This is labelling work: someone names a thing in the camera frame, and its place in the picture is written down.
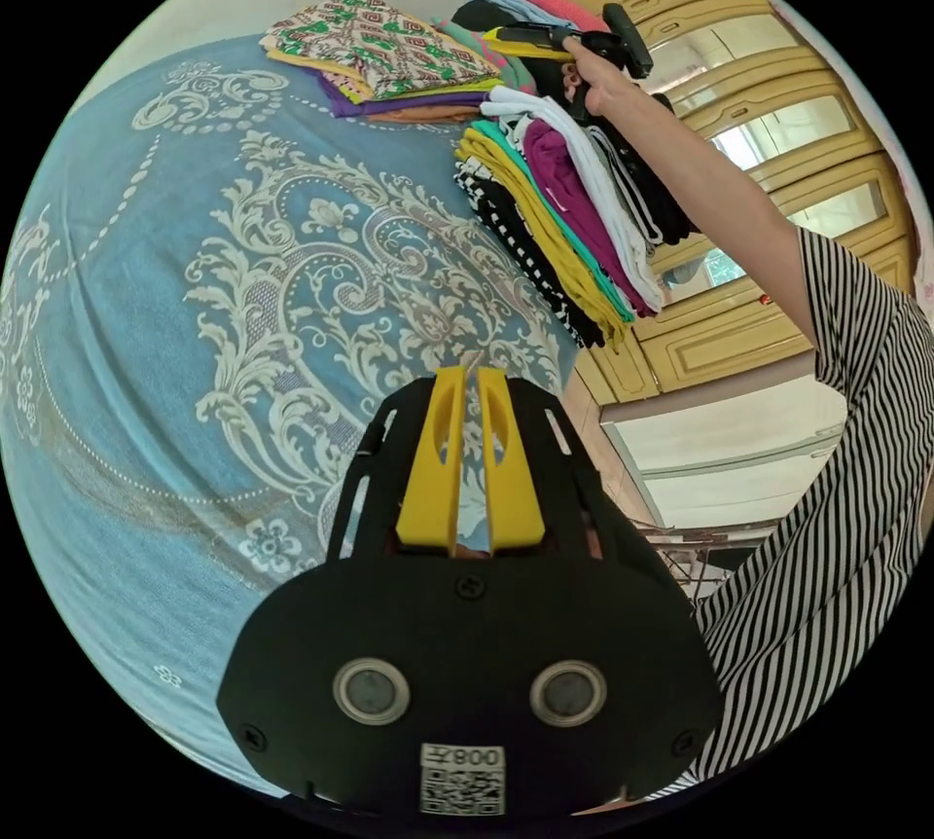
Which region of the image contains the person's body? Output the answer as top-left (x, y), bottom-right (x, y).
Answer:
top-left (641, 225), bottom-right (934, 804)

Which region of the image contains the pile of patterned folded cloths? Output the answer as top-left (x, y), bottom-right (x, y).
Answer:
top-left (261, 0), bottom-right (506, 125)

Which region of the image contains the person's right hand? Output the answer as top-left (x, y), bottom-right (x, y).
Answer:
top-left (559, 35), bottom-right (649, 122)

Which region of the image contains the bed with blue ornament sheet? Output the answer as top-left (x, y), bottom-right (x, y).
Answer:
top-left (0, 35), bottom-right (585, 800)

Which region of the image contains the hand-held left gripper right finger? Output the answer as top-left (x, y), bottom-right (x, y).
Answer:
top-left (476, 368), bottom-right (547, 556)

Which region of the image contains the person's right forearm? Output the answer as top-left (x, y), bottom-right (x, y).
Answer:
top-left (618, 79), bottom-right (822, 348)

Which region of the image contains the pile of clothes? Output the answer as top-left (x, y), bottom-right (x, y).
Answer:
top-left (430, 0), bottom-right (703, 352)

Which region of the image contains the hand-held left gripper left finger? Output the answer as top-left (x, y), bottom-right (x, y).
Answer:
top-left (394, 365), bottom-right (468, 552)

